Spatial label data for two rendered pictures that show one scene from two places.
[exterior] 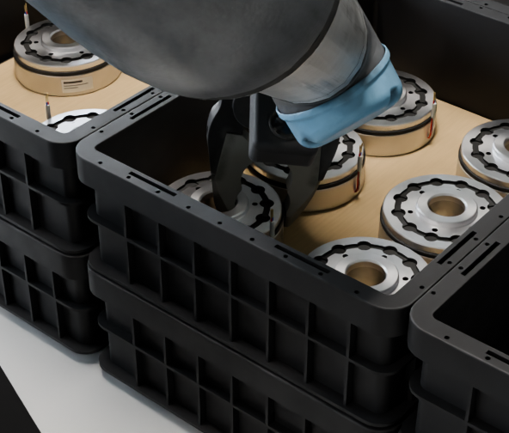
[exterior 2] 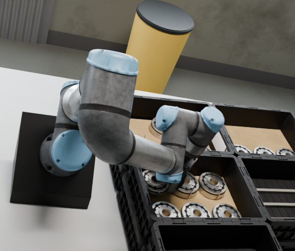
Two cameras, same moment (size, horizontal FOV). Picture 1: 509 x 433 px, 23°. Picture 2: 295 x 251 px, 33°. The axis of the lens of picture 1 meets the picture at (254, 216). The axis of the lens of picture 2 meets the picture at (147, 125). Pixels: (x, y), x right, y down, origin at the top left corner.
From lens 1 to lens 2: 0.78 m
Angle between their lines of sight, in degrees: 19
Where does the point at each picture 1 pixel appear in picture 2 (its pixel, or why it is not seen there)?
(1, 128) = not seen: hidden behind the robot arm
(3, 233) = not seen: hidden behind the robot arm
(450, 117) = (227, 198)
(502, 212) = (194, 219)
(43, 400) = (101, 192)
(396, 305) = (154, 218)
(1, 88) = (144, 125)
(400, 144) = (207, 195)
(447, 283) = (167, 222)
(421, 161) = (209, 202)
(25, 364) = (104, 184)
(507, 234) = (190, 223)
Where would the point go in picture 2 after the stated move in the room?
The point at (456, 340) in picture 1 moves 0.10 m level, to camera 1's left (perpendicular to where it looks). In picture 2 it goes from (157, 232) to (130, 210)
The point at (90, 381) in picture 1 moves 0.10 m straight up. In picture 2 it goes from (112, 195) to (120, 177)
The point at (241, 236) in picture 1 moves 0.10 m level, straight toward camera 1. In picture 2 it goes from (142, 187) to (123, 203)
